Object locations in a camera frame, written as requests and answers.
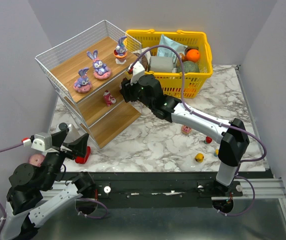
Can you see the red bear toy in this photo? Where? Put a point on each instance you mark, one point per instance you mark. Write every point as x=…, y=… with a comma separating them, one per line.
x=108, y=98

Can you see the pink strawberry donut toy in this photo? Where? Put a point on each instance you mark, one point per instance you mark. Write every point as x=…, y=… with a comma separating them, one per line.
x=186, y=130

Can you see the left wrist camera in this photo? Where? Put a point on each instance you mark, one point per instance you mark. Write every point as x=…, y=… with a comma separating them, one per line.
x=42, y=142

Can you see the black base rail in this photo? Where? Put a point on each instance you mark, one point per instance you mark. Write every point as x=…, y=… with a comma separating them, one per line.
x=161, y=189

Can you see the purple bunny sundae toy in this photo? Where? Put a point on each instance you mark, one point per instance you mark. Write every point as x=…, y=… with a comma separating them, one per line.
x=120, y=51

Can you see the red bell pepper toy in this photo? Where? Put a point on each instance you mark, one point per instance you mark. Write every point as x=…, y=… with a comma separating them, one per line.
x=83, y=160

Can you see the white bottle black cap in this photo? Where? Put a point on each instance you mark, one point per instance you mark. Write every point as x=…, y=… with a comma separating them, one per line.
x=73, y=133

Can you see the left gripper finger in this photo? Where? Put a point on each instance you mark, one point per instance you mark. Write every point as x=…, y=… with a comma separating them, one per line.
x=82, y=141
x=58, y=138

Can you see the green melon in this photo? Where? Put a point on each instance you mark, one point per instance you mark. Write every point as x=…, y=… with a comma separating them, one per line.
x=190, y=67

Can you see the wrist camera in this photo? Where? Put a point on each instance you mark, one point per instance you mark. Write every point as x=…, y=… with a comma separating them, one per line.
x=42, y=142
x=136, y=71

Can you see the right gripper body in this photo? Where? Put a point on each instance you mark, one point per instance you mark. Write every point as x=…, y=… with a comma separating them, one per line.
x=127, y=91

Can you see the purple bunny donut toy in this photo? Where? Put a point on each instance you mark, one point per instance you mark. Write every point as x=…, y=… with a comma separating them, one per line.
x=100, y=70

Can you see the small red apple toy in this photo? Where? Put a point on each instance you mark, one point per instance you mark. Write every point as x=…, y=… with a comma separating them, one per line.
x=208, y=140

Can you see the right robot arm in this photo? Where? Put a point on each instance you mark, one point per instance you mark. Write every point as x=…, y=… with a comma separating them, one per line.
x=231, y=136

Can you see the purple pink donut toy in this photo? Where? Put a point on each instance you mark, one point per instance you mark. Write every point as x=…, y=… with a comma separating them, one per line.
x=82, y=84

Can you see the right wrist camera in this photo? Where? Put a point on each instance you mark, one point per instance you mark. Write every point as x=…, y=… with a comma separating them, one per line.
x=136, y=71

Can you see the brown round container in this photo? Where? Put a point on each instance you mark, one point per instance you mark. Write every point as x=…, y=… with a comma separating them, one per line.
x=145, y=60

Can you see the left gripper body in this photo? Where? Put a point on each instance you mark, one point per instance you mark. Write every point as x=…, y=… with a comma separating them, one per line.
x=64, y=149

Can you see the white wire wooden shelf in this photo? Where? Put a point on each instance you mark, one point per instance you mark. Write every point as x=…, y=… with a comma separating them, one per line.
x=89, y=110

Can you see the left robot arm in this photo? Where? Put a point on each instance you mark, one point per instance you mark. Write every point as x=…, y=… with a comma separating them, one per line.
x=23, y=216

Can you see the pink round toy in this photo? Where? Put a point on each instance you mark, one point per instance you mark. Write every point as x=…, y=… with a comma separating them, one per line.
x=36, y=159

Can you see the yellow duck toy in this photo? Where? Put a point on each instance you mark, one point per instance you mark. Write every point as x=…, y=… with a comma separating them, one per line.
x=199, y=158

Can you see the yellow plastic basket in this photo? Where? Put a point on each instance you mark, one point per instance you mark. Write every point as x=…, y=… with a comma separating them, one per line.
x=184, y=73

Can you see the small yellow minion toy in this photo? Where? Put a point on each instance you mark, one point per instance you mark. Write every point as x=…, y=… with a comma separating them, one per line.
x=216, y=153

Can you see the orange fruit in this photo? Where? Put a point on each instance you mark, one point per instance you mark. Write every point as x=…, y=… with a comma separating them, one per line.
x=193, y=55

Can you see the grey box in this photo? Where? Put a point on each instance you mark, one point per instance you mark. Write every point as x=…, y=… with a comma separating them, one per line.
x=161, y=64

